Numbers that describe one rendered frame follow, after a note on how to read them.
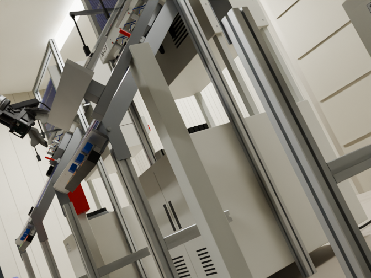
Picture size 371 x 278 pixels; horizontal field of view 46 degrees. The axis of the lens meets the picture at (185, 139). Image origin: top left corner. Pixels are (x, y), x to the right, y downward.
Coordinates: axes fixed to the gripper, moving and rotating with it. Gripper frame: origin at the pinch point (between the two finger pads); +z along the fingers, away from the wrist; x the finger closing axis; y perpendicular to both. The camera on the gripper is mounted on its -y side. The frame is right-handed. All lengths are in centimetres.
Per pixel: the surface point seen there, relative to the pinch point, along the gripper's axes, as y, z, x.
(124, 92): -7.3, 12.7, 25.6
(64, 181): -10.8, 12.4, -32.6
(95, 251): -21, 46, -81
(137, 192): 23.3, 30.9, 16.9
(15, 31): -299, -100, -182
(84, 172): 12.3, 15.1, 2.0
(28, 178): -274, -11, -355
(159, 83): 17, 18, 51
